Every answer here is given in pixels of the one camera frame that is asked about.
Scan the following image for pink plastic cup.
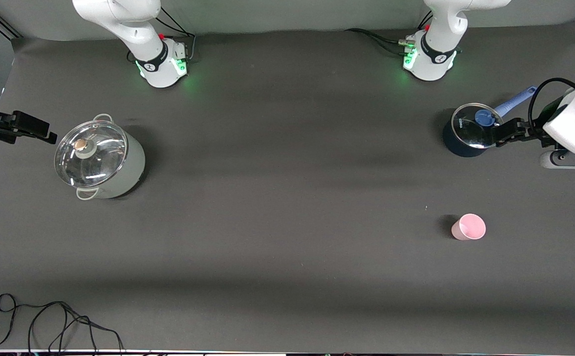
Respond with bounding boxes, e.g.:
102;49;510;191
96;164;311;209
451;214;486;241

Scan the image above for glass lid with blue knob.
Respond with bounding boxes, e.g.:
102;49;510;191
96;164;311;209
452;103;506;149

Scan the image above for dark blue saucepan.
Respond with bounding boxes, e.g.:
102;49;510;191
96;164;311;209
442;87;538;158

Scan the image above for glass lid with beige knob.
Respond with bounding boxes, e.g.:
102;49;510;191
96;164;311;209
54;120;129;188

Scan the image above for dark grey table cloth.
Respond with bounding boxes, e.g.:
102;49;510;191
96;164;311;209
0;19;575;353

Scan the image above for pale grey two-handled pot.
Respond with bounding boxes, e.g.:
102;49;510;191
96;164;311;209
54;114;145;200

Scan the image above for black left arm base cables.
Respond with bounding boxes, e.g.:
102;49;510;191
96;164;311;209
344;11;434;56

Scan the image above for black arm base cables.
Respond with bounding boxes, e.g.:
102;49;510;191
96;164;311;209
344;11;434;56
128;6;197;64

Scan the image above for black right arm base cables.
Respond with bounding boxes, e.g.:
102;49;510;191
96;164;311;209
128;6;197;64

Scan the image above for thin black loose cable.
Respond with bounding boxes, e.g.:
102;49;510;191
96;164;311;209
0;293;125;353

